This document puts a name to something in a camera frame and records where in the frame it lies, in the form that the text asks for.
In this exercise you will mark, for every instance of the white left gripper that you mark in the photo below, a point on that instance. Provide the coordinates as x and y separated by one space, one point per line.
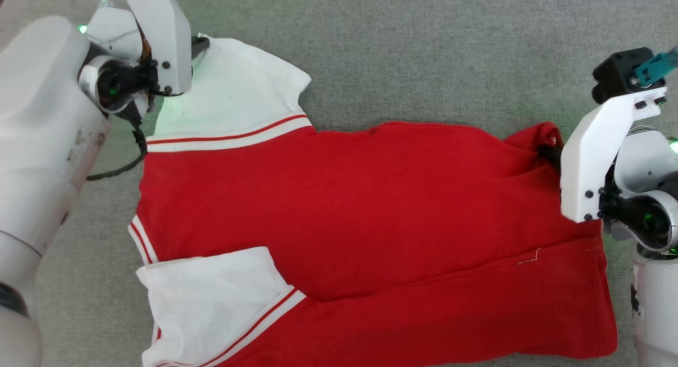
169 44

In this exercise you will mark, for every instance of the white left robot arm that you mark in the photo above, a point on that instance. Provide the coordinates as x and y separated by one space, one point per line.
42 118

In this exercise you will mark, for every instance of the red and white jersey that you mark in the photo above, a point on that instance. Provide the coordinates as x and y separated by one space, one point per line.
344 197

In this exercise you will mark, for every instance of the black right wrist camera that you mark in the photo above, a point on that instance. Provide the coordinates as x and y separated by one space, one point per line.
617 73

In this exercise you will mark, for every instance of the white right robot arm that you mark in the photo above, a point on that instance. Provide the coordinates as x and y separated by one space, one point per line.
657 303

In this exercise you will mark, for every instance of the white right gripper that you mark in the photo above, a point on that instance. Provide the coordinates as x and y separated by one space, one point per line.
588 166

